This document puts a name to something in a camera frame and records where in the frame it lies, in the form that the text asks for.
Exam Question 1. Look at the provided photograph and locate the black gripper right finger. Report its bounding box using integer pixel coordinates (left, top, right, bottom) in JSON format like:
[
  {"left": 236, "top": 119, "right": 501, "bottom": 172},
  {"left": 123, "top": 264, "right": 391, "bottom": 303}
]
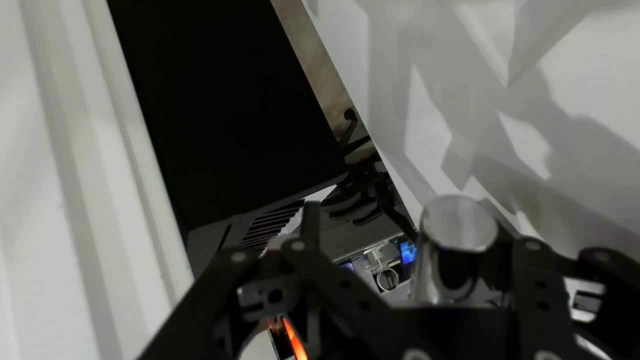
[{"left": 509, "top": 235, "right": 640, "bottom": 360}]

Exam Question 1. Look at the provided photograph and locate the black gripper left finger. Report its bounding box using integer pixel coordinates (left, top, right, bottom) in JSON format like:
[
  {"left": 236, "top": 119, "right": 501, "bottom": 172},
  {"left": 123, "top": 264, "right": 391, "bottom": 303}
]
[{"left": 137, "top": 200, "right": 416, "bottom": 360}]

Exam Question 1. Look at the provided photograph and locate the chrome door handle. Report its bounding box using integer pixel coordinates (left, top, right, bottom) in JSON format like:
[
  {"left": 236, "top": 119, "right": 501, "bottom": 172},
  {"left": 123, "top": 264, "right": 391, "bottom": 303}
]
[{"left": 410, "top": 192, "right": 503, "bottom": 311}]

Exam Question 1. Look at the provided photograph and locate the grey vented box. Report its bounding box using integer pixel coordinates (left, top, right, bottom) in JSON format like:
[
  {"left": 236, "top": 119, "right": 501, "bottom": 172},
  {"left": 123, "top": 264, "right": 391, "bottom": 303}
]
[{"left": 184, "top": 199, "right": 338, "bottom": 277}]

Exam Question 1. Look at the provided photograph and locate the white panel door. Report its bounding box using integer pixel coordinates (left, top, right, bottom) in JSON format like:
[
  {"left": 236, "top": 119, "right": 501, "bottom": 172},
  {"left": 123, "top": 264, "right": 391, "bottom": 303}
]
[{"left": 269, "top": 0, "right": 640, "bottom": 264}]

